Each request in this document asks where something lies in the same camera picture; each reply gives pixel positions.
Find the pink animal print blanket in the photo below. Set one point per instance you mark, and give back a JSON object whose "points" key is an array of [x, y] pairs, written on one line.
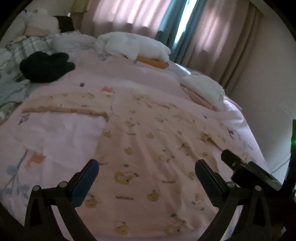
{"points": [[57, 129]]}

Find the pink curtain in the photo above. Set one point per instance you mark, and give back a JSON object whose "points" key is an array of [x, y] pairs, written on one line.
{"points": [[219, 34], [120, 14]]}

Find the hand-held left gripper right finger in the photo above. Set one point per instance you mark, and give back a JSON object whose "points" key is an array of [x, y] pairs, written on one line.
{"points": [[207, 178]]}

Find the white and pink pillow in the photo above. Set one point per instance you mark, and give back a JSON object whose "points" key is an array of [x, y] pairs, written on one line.
{"points": [[205, 87]]}

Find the cream bear print baby garment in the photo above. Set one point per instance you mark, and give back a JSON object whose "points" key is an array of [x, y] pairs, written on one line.
{"points": [[143, 148]]}

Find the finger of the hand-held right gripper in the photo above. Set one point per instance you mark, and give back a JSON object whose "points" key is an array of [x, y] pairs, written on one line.
{"points": [[230, 157]]}

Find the white plush toy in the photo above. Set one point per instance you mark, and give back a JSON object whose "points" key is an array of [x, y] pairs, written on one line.
{"points": [[44, 22]]}

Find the pink folded cloth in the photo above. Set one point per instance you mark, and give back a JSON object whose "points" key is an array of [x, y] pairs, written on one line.
{"points": [[196, 97]]}

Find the plaid bedding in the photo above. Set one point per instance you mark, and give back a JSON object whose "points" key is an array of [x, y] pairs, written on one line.
{"points": [[23, 48]]}

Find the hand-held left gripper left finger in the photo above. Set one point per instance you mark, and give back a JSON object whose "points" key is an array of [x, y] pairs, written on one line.
{"points": [[86, 178]]}

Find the teal curtain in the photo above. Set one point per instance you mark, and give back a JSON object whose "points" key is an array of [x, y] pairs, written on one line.
{"points": [[168, 23]]}

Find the orange folded cloth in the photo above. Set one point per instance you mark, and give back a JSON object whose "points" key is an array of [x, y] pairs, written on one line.
{"points": [[152, 62]]}

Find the black cloth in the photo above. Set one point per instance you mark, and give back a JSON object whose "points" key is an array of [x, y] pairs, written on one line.
{"points": [[46, 67]]}

